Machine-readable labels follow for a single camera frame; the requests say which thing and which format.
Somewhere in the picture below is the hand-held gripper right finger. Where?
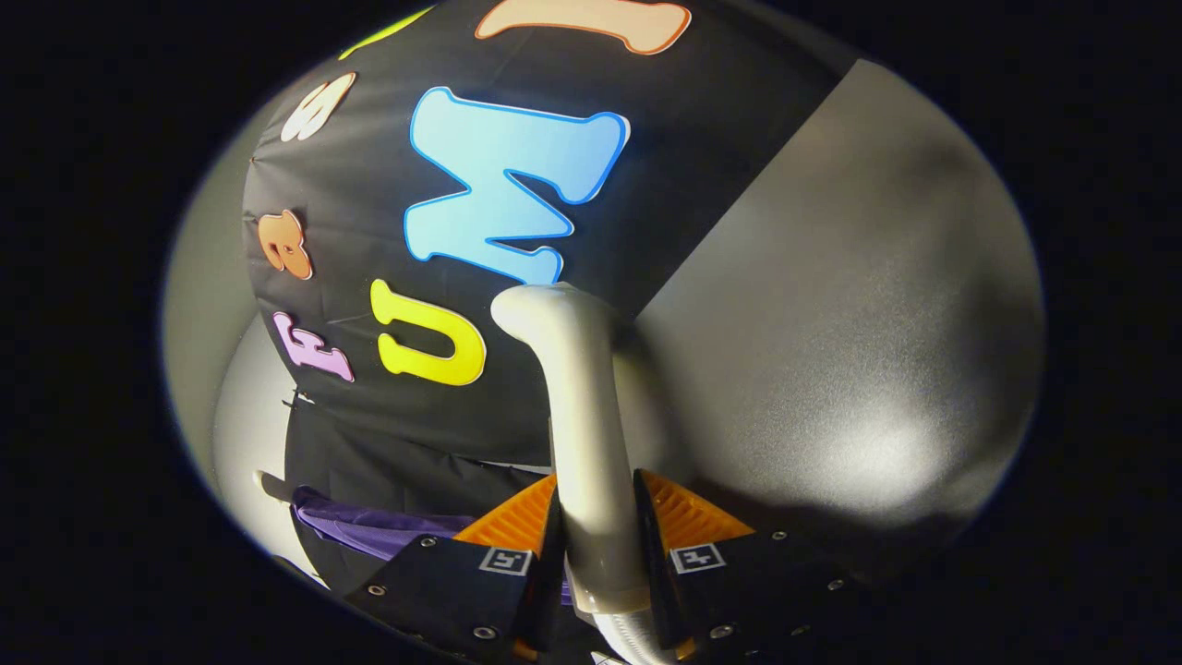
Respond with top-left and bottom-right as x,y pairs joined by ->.
633,469 -> 878,664

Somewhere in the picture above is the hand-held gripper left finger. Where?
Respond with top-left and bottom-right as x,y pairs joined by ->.
346,474 -> 566,664

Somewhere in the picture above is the white garment steamer head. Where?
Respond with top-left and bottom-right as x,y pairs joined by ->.
490,283 -> 653,616

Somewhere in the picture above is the purple corduroy jacket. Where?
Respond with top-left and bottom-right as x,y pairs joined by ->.
291,487 -> 573,607

